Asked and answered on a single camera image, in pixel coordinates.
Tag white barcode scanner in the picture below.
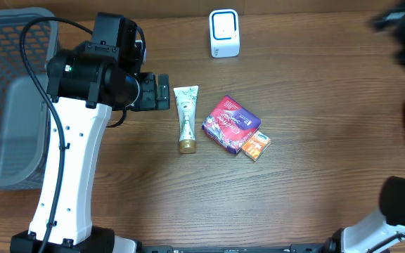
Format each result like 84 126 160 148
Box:
209 8 240 58

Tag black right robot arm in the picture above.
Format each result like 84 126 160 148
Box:
317 1 405 253

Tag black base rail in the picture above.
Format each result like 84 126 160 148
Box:
137 243 323 253

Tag red purple sanitary pad pack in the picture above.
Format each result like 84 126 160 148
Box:
201 95 262 154

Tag grey plastic shopping basket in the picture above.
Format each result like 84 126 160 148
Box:
0 8 52 190

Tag small orange tissue pack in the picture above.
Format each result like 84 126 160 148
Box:
242 131 271 161

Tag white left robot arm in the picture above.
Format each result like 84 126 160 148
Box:
10 13 170 253

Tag white cosmetic tube gold cap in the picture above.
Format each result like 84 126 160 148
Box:
174 86 199 154

